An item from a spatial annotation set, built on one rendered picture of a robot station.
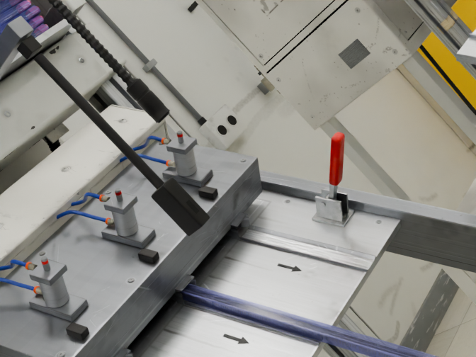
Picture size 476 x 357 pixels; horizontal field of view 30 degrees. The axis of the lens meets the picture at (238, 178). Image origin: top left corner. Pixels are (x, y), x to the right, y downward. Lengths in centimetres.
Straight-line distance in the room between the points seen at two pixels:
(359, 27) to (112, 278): 107
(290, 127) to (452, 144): 92
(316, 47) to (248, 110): 150
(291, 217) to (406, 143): 288
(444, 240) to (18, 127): 48
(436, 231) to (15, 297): 43
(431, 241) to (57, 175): 41
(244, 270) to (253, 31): 107
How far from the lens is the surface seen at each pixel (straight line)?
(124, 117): 106
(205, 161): 98
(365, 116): 374
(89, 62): 109
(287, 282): 90
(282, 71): 193
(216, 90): 330
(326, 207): 96
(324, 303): 87
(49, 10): 111
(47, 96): 104
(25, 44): 71
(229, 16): 194
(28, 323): 83
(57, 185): 96
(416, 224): 96
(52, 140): 111
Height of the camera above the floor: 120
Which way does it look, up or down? 5 degrees down
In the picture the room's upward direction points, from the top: 43 degrees counter-clockwise
